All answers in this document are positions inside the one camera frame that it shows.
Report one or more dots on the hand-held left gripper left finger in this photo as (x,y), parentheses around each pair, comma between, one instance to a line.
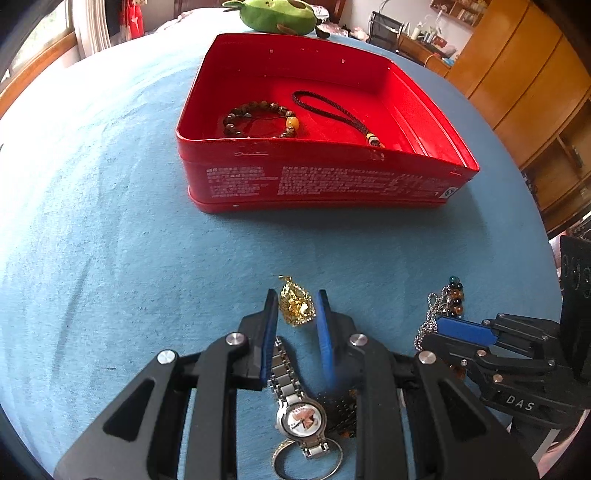
(270,341)

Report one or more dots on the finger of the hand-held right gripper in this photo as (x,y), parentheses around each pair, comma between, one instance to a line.
(464,330)
(489,364)

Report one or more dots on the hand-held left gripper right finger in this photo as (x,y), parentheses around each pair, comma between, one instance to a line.
(325,341)

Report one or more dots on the gold pendant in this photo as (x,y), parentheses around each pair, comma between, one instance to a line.
(295,304)

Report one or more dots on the silver wrist watch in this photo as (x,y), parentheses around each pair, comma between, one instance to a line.
(300,417)

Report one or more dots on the red tin box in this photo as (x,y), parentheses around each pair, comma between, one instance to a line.
(323,184)

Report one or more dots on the blue blanket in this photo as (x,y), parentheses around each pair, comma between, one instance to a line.
(115,207)

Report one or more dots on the wooden wardrobe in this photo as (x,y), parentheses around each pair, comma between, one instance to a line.
(521,69)

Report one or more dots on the wooden desk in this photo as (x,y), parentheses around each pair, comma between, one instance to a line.
(422,55)

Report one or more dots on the black mesh chair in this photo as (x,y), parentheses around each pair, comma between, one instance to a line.
(385,27)

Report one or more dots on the green plush toy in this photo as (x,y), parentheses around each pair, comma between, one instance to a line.
(272,14)

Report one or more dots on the red hanging garment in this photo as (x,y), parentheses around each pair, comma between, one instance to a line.
(131,18)

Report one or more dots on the wooden framed window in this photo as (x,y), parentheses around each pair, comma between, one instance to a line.
(27,74)

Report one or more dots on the wooden wall shelf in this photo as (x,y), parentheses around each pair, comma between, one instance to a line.
(459,11)

